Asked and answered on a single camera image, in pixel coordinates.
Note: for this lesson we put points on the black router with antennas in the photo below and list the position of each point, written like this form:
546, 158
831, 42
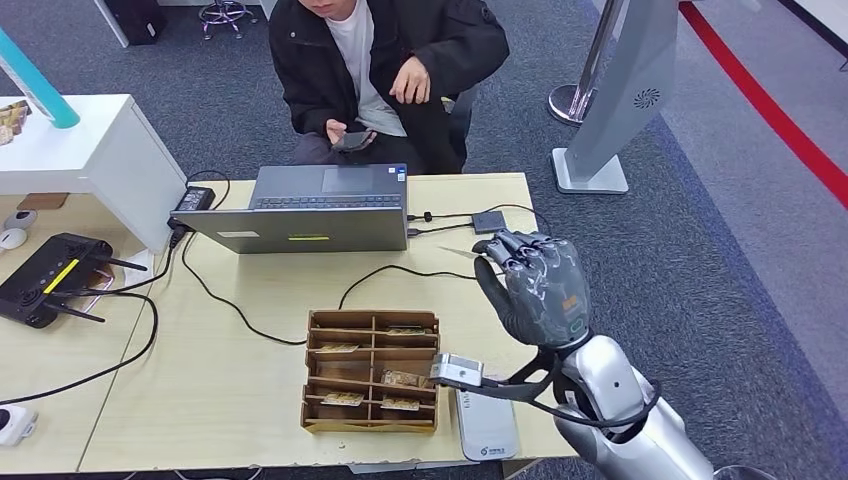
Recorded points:
40, 278

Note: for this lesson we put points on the person's left hand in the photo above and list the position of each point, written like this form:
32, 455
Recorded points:
411, 79

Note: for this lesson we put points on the dark smartphone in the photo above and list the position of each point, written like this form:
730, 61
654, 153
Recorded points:
354, 140

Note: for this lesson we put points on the teal tube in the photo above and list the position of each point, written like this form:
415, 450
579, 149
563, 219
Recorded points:
36, 86

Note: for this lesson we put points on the dark grey USB hub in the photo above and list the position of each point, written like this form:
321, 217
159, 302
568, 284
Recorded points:
490, 222

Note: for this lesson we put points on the white paper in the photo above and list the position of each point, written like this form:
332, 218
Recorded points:
138, 265

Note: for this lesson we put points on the black cabinet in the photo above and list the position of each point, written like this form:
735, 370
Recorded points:
136, 20

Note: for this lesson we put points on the pink edged flat device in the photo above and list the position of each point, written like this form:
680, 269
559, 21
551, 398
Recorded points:
100, 285

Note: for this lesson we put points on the chrome stool base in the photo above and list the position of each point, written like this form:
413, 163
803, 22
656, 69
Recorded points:
225, 13

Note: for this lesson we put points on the black power adapter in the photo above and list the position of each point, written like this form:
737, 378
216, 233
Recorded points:
195, 199

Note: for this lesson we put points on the transparent round object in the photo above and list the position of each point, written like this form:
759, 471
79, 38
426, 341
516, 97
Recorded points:
742, 474

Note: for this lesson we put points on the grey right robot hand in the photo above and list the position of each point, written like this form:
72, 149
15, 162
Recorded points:
543, 291

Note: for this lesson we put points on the black office chair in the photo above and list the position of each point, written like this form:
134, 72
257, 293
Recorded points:
464, 119

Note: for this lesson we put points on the person's right hand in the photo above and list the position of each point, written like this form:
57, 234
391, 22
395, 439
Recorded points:
336, 128

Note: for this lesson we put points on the white square device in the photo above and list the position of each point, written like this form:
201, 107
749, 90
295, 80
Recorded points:
13, 425

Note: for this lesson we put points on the white round device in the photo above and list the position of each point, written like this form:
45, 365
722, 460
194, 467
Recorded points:
12, 238

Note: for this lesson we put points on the white shelf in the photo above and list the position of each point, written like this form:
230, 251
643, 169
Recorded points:
99, 152

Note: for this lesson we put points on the grey laptop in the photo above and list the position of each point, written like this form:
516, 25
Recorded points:
298, 228

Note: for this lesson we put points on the person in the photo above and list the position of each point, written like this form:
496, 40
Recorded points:
437, 40

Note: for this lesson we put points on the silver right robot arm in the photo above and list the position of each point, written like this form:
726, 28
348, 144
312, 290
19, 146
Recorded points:
629, 430

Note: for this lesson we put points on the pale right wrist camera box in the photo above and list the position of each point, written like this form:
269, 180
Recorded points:
457, 370

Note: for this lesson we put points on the wooden card organizer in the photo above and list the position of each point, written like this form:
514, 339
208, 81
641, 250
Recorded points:
341, 371

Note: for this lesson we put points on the grey round device with lens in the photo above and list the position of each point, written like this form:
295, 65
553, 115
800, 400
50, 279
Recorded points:
21, 219

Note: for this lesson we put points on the chrome stanchion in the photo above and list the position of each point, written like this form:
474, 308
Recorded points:
571, 106

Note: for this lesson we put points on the silver kiosk stand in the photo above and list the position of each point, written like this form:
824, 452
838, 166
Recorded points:
629, 66

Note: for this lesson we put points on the white furniture panel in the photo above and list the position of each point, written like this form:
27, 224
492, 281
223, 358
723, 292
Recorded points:
109, 23
267, 6

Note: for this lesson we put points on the white card reader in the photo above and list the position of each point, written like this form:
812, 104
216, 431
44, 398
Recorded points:
487, 430

